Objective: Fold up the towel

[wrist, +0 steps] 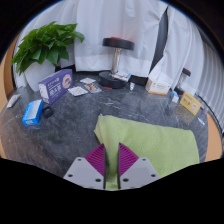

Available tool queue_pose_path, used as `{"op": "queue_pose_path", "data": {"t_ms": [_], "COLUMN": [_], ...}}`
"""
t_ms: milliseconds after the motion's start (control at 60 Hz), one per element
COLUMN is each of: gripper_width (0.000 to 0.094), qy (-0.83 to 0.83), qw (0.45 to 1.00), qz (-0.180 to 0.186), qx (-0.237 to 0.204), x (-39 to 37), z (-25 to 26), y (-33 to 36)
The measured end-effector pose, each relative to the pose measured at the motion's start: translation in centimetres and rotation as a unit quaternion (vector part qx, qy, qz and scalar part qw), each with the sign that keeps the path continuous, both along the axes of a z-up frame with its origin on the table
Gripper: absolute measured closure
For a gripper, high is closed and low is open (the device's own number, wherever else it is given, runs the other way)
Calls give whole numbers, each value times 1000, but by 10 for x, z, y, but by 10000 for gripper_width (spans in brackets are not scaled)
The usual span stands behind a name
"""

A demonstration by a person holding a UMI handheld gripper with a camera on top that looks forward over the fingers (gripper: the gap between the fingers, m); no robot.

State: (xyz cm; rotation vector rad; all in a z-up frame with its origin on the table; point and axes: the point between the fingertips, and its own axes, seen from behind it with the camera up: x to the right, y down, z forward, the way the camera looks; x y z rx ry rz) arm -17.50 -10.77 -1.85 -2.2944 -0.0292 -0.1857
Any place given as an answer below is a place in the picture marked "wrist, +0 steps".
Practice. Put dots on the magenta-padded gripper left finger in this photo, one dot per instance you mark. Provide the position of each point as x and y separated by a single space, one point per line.
83 171

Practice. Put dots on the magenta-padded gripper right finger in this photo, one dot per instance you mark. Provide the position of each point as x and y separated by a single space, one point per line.
140 171

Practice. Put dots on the light green towel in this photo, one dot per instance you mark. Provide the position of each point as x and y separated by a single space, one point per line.
160 143

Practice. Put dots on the small black object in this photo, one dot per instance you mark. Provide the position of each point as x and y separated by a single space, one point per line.
47 112

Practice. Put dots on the blue and white box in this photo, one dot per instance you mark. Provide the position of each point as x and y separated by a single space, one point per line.
32 112

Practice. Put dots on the small white stick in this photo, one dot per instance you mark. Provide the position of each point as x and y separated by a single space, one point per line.
201 121

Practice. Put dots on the small flat sachet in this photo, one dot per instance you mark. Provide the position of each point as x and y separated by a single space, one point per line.
78 91
93 88
88 80

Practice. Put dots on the small blue white carton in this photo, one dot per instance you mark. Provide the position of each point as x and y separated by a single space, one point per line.
175 97

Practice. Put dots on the yellow box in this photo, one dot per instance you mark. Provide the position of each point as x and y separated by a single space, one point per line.
190 103

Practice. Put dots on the small white bottle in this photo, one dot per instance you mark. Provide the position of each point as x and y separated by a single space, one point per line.
132 86

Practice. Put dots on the white and orange box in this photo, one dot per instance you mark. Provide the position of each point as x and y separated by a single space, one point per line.
157 86

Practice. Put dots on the purple cardboard box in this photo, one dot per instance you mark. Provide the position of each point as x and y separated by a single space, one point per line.
55 86

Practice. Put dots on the white packet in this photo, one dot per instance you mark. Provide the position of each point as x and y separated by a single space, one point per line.
121 76

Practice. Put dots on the white tube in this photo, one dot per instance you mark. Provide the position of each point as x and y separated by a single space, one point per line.
13 100

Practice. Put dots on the white curtain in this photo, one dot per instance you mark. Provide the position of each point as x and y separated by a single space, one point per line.
110 26
190 53

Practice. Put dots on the large black dumbbell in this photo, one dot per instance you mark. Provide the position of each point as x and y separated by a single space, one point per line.
116 45

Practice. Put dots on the green potted plant white pot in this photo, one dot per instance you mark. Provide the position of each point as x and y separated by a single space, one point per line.
46 46

